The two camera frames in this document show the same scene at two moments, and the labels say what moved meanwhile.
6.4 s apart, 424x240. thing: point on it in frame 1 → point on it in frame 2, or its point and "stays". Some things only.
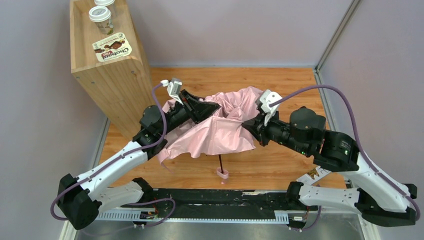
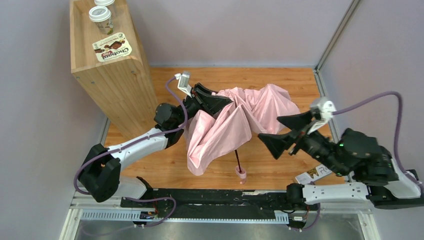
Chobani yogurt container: [113, 47] stays
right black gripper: [260, 125] → [299, 134]
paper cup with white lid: [101, 16] stays
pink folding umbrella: [168, 103] → [211, 137]
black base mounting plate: [220, 203] stays
